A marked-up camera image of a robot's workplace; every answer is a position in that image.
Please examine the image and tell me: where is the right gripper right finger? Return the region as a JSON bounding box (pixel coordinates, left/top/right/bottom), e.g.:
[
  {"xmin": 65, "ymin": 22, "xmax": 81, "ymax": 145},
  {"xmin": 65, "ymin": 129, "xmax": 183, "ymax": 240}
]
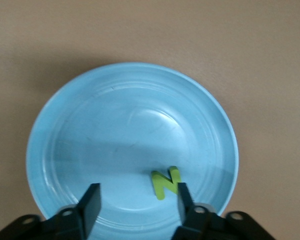
[{"xmin": 172, "ymin": 182, "xmax": 226, "ymax": 240}]

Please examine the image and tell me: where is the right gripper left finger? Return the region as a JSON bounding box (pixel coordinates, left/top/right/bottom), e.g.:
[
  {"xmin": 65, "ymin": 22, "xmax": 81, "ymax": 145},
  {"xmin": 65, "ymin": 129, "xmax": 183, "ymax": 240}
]
[{"xmin": 39, "ymin": 182, "xmax": 102, "ymax": 240}]

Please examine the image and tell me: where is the green letter N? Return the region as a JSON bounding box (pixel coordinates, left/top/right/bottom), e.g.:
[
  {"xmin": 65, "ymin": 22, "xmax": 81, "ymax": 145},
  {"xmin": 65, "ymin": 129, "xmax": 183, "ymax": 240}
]
[{"xmin": 151, "ymin": 166, "xmax": 182, "ymax": 201}]

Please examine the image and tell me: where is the blue plate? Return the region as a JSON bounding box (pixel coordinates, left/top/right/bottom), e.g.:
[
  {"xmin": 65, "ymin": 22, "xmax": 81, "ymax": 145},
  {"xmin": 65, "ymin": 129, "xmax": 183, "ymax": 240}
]
[{"xmin": 26, "ymin": 62, "xmax": 240, "ymax": 240}]

